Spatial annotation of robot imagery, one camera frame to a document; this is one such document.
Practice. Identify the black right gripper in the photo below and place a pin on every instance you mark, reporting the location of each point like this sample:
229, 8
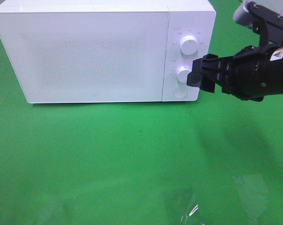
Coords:
251, 74

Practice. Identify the white round knob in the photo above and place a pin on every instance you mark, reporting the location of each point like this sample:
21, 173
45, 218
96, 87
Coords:
188, 45
182, 73

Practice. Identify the round door release button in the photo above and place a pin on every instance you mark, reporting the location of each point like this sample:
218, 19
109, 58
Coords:
180, 92

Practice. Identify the white microwave door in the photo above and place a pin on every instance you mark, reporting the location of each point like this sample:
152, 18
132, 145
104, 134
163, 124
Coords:
87, 57

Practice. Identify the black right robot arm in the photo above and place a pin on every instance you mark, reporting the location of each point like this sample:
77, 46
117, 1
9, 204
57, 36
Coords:
251, 74

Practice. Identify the clear plastic film piece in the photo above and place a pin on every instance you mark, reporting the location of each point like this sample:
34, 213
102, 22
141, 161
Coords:
189, 215

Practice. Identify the white microwave oven body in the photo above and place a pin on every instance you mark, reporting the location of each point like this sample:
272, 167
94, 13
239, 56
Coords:
185, 17

